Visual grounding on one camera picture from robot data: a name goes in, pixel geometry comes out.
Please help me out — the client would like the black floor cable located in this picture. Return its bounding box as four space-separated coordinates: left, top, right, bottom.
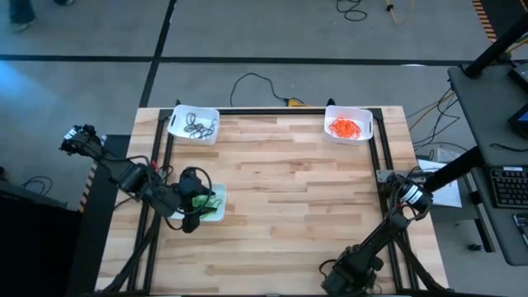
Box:
20 176 54 195
336 0 369 22
412 88 461 149
229 73 290 107

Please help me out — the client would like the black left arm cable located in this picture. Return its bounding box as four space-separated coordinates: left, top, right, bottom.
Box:
163 166 215 232

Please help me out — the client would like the grey side table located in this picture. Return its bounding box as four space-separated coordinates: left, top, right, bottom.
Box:
447 64 528 267

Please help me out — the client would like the yellow floor cable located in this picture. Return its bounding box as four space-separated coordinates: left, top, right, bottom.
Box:
385 0 413 26
406 92 457 133

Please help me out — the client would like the black cabinet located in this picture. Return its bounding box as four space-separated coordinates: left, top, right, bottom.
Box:
0 181 83 297

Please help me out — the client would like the black aluminium rig frame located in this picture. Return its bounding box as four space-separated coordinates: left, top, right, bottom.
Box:
68 98 483 297

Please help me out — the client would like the black tablet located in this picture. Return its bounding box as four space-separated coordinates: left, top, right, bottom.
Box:
507 102 528 139

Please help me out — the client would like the black slanted pole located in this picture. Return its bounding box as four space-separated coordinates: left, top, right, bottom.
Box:
464 16 528 79

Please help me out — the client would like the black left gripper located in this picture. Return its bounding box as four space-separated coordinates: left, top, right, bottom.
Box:
164 167 216 234

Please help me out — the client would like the black laptop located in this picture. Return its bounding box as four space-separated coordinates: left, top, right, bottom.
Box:
507 61 528 90

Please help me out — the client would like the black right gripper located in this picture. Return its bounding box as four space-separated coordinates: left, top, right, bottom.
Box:
321 257 383 297

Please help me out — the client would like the black keyboard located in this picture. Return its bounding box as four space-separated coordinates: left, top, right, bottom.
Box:
488 166 528 210

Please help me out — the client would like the white plastic basket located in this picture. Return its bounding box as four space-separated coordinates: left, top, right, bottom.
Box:
168 182 228 223
323 105 375 146
167 104 221 146

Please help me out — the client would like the black rubber band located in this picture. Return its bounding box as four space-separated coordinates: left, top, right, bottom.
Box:
183 112 202 139
198 118 219 140
186 124 210 140
193 114 216 131

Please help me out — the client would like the person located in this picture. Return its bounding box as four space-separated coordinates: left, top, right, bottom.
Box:
7 0 76 33

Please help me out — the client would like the white paper sheet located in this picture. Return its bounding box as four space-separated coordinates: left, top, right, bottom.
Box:
416 158 463 209

